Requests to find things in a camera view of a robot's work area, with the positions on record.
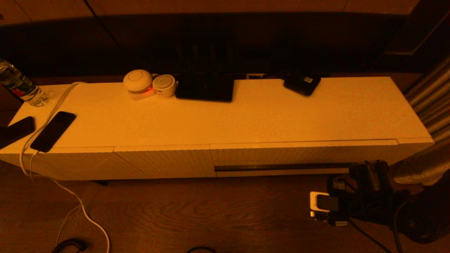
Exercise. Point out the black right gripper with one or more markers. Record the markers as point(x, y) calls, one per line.
point(342, 207)

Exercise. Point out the white cabinet drawer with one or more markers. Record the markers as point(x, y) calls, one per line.
point(281, 154)

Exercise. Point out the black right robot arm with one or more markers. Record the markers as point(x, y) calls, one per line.
point(422, 211)

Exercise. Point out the white long low cabinet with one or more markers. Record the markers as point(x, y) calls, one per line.
point(175, 123)

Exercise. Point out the small black labelled device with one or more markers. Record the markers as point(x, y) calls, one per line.
point(302, 84)

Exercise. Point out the white ribbed cabinet door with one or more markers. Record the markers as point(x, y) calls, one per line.
point(70, 165)
point(168, 161)

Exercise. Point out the black flat tablet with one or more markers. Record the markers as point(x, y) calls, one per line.
point(204, 88)

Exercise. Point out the small white round speaker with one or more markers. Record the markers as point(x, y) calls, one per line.
point(163, 84)

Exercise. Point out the large white round device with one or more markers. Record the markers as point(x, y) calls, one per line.
point(137, 81)

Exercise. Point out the black smartphone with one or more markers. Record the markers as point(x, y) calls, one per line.
point(52, 131)
point(15, 130)

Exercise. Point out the red-labelled water bottle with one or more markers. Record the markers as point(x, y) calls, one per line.
point(21, 88)

